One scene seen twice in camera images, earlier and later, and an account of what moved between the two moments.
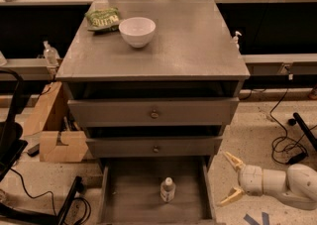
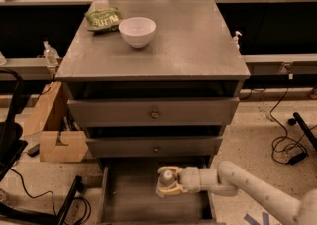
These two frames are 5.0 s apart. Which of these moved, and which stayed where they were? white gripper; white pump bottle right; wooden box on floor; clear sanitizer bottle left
Moved: white gripper
Stayed: clear sanitizer bottle left; wooden box on floor; white pump bottle right
